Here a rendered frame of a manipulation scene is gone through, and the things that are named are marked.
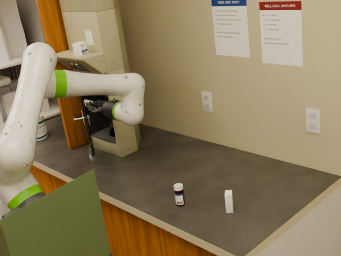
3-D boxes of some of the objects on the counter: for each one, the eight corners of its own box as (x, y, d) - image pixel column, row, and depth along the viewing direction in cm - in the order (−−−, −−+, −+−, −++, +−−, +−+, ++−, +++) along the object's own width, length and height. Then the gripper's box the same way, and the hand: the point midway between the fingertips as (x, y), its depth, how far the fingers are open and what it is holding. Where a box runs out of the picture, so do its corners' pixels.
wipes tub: (41, 132, 302) (36, 111, 297) (52, 136, 293) (46, 114, 288) (23, 139, 294) (18, 117, 289) (33, 144, 285) (27, 121, 280)
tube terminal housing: (122, 131, 286) (99, 4, 258) (156, 141, 263) (136, 3, 236) (88, 145, 270) (61, 12, 243) (122, 157, 247) (96, 11, 220)
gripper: (122, 97, 220) (93, 91, 236) (100, 105, 212) (72, 99, 228) (125, 112, 222) (96, 105, 239) (103, 121, 214) (75, 113, 231)
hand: (88, 103), depth 231 cm, fingers closed
